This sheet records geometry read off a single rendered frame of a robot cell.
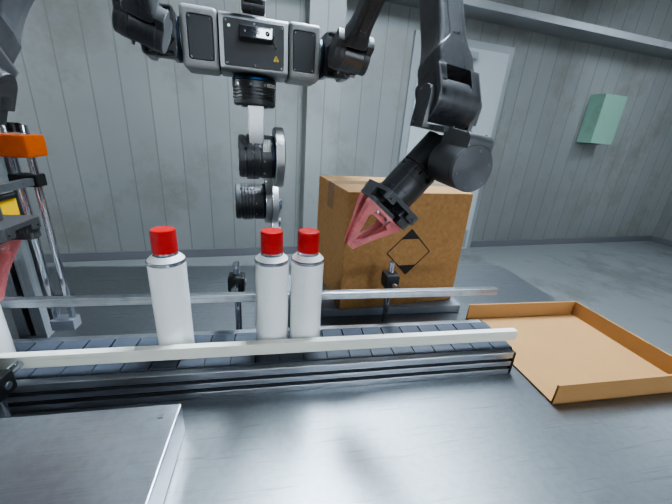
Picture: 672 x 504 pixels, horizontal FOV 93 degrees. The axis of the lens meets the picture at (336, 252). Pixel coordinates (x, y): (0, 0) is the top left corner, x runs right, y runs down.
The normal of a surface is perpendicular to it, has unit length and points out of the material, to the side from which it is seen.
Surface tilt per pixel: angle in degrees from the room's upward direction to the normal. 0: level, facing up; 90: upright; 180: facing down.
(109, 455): 0
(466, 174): 94
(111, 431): 0
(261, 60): 90
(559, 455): 0
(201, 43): 90
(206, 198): 90
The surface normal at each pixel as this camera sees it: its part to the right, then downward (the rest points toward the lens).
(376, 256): 0.29, 0.35
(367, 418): 0.07, -0.94
